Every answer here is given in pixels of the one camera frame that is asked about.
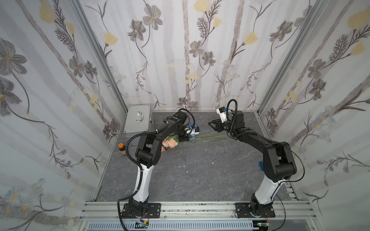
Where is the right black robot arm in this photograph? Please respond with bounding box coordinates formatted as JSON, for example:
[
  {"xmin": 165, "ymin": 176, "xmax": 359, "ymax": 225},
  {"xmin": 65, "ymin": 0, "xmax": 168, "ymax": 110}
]
[{"xmin": 208, "ymin": 107, "xmax": 297, "ymax": 217}]

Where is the aluminium mounting rail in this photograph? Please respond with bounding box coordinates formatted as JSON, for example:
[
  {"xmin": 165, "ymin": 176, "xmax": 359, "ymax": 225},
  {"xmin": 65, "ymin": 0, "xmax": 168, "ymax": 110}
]
[{"xmin": 78, "ymin": 200, "xmax": 317, "ymax": 221}]

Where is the small blue object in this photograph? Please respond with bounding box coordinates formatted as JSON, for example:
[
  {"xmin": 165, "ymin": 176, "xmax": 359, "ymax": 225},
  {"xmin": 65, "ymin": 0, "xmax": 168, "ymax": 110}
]
[{"xmin": 259, "ymin": 161, "xmax": 264, "ymax": 171}]

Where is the pink rose bouquet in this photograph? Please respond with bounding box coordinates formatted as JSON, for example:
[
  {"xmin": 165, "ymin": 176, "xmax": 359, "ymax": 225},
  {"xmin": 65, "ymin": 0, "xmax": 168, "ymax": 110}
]
[{"xmin": 161, "ymin": 135, "xmax": 225, "ymax": 153}]

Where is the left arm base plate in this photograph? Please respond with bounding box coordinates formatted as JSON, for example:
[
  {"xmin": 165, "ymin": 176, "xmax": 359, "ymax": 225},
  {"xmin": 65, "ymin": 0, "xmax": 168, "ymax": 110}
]
[{"xmin": 120, "ymin": 203, "xmax": 162, "ymax": 219}]

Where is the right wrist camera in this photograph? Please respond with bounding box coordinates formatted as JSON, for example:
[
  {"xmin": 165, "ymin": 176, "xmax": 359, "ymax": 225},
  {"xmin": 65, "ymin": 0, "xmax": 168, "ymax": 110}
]
[{"xmin": 216, "ymin": 107, "xmax": 228, "ymax": 123}]

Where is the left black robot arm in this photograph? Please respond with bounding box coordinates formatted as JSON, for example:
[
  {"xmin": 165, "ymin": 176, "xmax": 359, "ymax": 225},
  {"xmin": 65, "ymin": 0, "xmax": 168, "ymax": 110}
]
[{"xmin": 126, "ymin": 108, "xmax": 195, "ymax": 216}]

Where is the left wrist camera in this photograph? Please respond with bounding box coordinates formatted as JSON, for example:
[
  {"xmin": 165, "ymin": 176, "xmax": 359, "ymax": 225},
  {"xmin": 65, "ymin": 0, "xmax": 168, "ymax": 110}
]
[{"xmin": 185, "ymin": 124, "xmax": 200, "ymax": 136}]

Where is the brown bottle orange cap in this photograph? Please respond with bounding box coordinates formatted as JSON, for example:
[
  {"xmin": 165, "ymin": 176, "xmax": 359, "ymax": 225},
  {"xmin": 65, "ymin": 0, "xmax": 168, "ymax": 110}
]
[{"xmin": 118, "ymin": 143, "xmax": 126, "ymax": 156}]

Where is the blue tape dispenser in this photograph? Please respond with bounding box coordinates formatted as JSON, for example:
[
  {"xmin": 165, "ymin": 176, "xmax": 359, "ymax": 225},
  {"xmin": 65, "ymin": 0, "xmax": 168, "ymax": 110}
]
[{"xmin": 189, "ymin": 124, "xmax": 200, "ymax": 138}]

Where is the white slotted cable duct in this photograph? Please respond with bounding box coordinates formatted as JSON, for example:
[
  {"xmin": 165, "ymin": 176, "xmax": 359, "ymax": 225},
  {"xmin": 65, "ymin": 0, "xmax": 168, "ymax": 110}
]
[{"xmin": 86, "ymin": 220, "xmax": 255, "ymax": 231}]

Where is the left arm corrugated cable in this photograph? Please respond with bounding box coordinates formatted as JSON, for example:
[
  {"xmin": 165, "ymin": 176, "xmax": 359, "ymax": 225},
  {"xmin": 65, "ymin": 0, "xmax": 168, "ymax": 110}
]
[{"xmin": 116, "ymin": 131, "xmax": 158, "ymax": 231}]

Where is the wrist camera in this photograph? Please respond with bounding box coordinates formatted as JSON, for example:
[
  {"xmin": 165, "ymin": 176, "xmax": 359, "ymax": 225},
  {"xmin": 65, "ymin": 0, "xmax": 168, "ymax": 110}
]
[
  {"xmin": 216, "ymin": 107, "xmax": 228, "ymax": 123},
  {"xmin": 185, "ymin": 124, "xmax": 200, "ymax": 136}
]

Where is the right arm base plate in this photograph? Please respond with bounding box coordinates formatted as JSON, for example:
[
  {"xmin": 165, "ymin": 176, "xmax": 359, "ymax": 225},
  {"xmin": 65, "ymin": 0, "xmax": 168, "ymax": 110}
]
[{"xmin": 235, "ymin": 202, "xmax": 276, "ymax": 218}]

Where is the silver aluminium case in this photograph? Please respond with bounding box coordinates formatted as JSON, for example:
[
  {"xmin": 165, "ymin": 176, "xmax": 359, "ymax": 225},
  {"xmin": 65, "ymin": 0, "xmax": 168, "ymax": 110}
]
[{"xmin": 123, "ymin": 105, "xmax": 153, "ymax": 137}]

